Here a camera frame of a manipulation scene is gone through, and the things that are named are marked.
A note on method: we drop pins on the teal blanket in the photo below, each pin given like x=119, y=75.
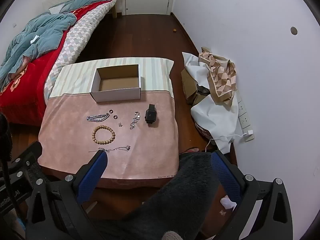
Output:
x=42, y=32

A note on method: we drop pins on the bed with patterned quilt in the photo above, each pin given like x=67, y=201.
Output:
x=30, y=80

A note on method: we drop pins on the white tissue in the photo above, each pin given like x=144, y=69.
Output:
x=34, y=39

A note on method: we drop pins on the beige geometric patterned scarf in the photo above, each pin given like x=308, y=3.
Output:
x=220, y=77

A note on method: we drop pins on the crumpled white paper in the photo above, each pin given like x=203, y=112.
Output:
x=228, y=202

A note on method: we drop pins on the brown cardboard box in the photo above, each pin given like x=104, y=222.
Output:
x=188, y=85

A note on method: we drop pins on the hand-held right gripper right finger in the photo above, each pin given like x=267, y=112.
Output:
x=226, y=177

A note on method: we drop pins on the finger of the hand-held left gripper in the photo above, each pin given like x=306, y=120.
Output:
x=27, y=155

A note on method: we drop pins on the checkered quilt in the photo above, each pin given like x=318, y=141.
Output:
x=80, y=35

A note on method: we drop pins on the black smartwatch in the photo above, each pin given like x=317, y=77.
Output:
x=150, y=113

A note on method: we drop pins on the wooden bed leg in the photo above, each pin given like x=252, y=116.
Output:
x=115, y=8

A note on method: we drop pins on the round wall hole cover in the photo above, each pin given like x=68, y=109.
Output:
x=294, y=30

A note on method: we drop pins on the white wall socket strip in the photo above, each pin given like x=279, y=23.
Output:
x=243, y=120

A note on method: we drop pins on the white cardboard box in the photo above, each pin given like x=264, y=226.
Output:
x=115, y=96

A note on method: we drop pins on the white cloth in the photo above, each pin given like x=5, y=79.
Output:
x=215, y=120

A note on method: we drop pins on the white charger plug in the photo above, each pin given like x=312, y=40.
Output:
x=249, y=133

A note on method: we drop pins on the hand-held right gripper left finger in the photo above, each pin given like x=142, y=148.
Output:
x=91, y=178

